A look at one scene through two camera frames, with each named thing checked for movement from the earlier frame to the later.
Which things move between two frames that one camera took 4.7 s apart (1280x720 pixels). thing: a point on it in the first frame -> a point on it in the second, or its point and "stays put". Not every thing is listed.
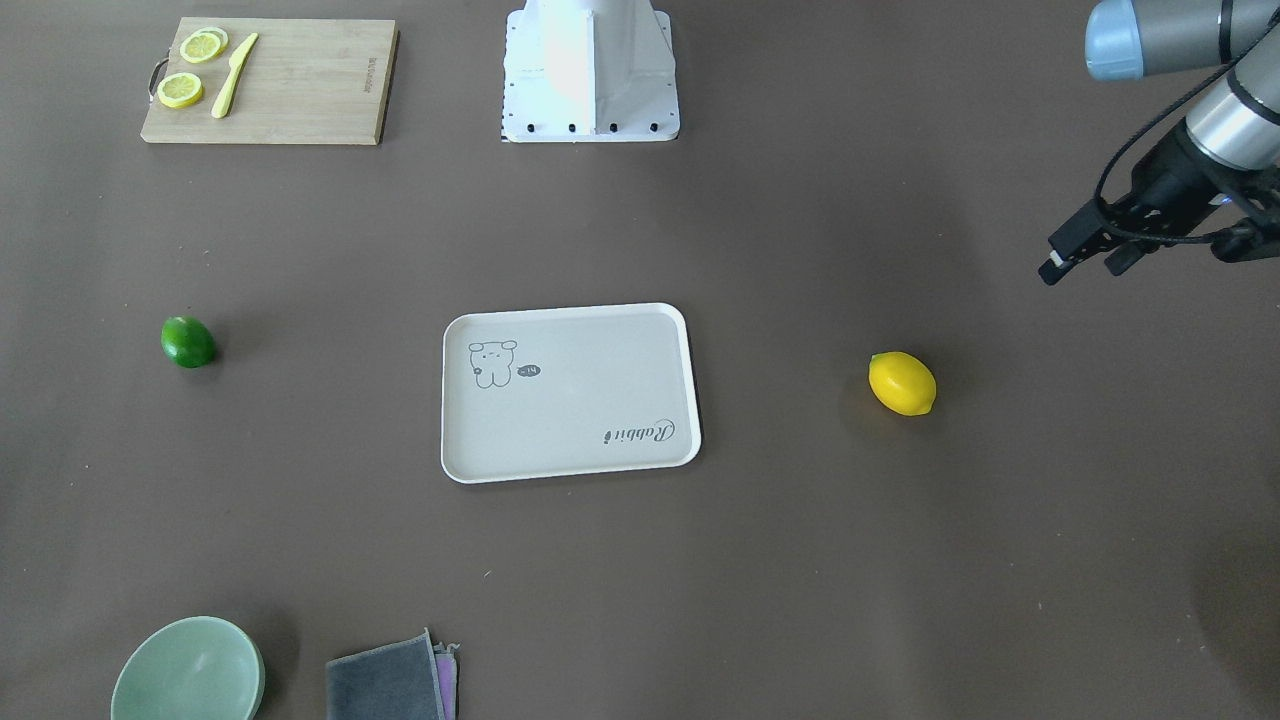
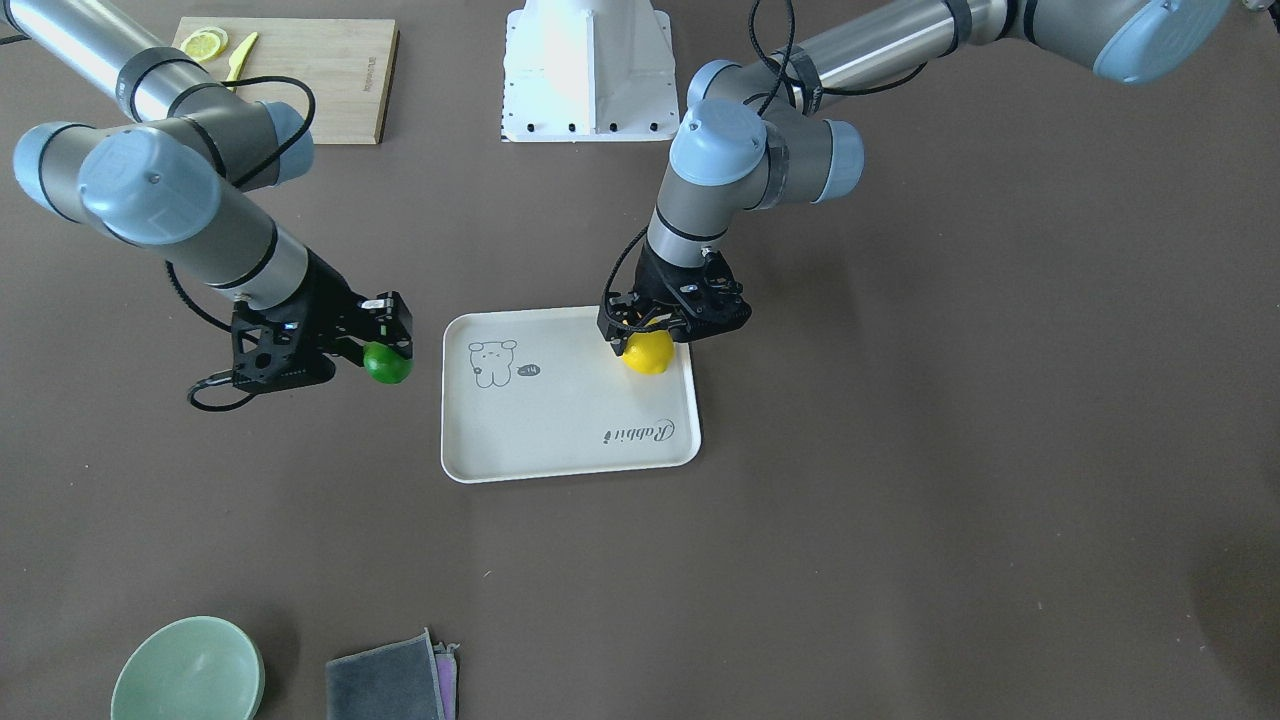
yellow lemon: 902,383 -> 649,352
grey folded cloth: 398,681 stays put
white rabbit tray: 531,392 stays put
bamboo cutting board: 273,81 stays put
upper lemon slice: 203,44 stays put
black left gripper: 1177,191 -> 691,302
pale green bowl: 196,668 stays put
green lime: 187,341 -> 385,364
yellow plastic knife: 222,103 stays put
